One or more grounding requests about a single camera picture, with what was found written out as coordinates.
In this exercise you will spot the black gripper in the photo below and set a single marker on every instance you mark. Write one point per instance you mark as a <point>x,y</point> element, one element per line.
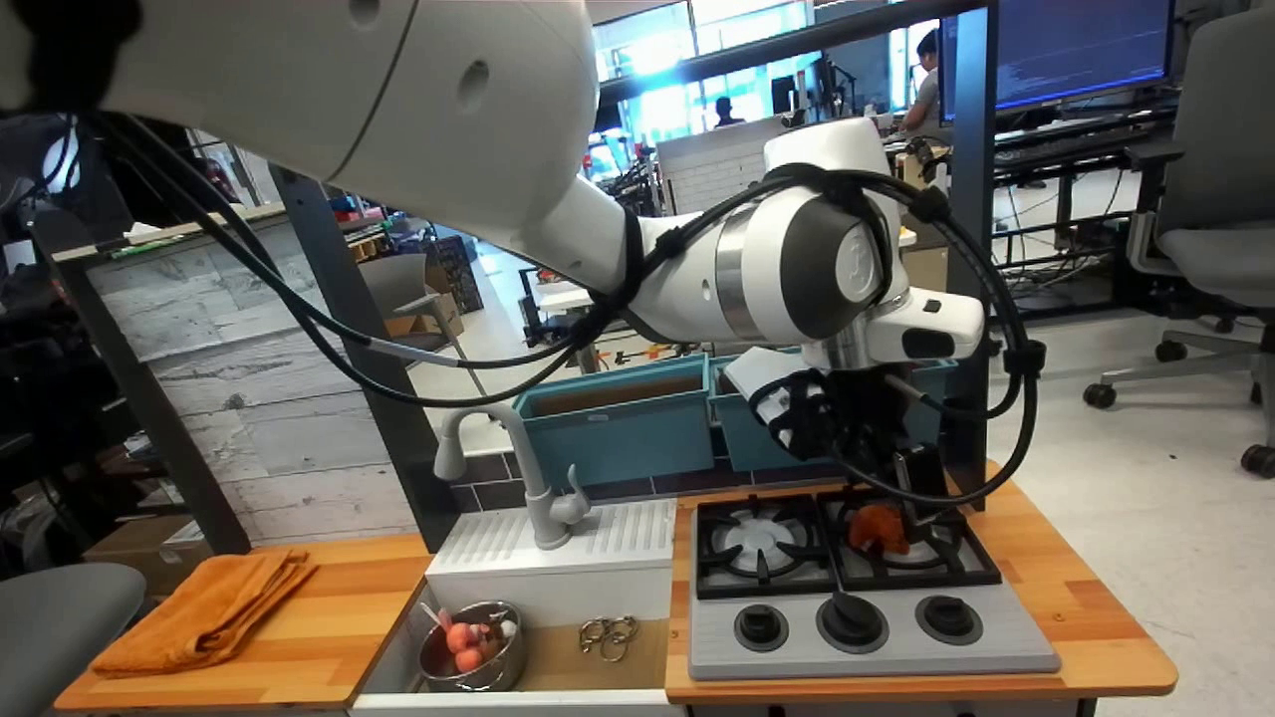
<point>852,425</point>

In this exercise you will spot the orange plush toy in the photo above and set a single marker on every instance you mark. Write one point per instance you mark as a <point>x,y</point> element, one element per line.
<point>878,528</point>

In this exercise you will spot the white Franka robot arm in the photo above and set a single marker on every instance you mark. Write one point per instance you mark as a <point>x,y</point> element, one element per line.
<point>474,113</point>

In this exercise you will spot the toy gas stove top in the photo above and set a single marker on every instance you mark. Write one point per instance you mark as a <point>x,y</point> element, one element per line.
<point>796,589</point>

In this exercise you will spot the teal storage bin left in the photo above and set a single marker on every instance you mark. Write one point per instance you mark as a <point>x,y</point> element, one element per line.
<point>619,425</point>

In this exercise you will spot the grey kitchen faucet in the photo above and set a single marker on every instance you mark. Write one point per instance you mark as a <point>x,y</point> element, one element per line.
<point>551,517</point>

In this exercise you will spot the grey office chair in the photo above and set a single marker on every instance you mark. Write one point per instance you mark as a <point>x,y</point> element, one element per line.
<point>1208,217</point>

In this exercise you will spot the brown cardboard sink liner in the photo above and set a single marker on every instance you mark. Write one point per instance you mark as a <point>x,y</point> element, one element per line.
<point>555,662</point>

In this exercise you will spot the computer monitor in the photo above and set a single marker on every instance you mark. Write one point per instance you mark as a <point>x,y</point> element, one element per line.
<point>1070,48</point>

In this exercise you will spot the steel mixing bowl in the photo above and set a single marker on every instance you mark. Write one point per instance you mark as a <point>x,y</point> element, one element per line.
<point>502,670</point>

